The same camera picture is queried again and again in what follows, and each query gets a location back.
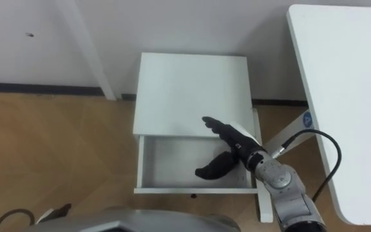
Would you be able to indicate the robot body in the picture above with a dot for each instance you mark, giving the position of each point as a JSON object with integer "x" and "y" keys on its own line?
{"x": 134, "y": 222}

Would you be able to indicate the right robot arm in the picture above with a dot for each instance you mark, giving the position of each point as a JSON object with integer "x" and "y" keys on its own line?
{"x": 287, "y": 187}

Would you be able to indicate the white drawer cabinet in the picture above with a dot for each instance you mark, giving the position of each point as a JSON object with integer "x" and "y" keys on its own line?
{"x": 192, "y": 96}

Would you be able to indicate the white desk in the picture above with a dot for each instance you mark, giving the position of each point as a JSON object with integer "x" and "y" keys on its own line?
{"x": 349, "y": 106}

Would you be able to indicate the open white drawer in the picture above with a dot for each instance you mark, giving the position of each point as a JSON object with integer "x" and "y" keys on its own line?
{"x": 192, "y": 167}

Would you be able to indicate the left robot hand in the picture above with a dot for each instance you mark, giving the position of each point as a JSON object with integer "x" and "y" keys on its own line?
{"x": 54, "y": 212}

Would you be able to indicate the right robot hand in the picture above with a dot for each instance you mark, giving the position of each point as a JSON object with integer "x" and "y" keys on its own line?
{"x": 234, "y": 139}

